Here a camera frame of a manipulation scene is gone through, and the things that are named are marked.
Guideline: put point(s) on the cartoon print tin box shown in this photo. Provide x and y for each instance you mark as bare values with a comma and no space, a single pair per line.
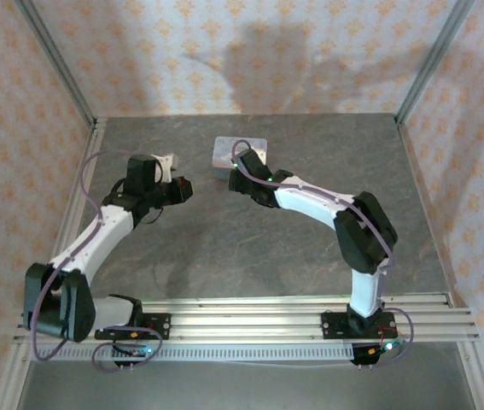
224,149

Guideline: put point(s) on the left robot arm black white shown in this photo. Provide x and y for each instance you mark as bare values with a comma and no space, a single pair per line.
96,239

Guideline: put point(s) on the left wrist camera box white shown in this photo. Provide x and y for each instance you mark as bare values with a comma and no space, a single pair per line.
167,162

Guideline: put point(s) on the aluminium side rail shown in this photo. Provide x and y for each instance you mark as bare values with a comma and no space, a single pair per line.
90,141

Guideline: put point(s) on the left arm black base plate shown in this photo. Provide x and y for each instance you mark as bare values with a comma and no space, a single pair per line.
160,326

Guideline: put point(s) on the aluminium mounting rail beam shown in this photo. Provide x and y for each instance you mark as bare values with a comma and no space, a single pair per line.
246,320

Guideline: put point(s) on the aluminium frame post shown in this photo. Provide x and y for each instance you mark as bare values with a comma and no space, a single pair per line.
54,60
433,60

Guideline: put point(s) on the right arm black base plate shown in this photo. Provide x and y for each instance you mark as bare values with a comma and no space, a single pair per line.
333,325

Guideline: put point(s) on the aluminium frame leg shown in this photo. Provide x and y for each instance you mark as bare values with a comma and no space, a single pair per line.
480,380
11,380

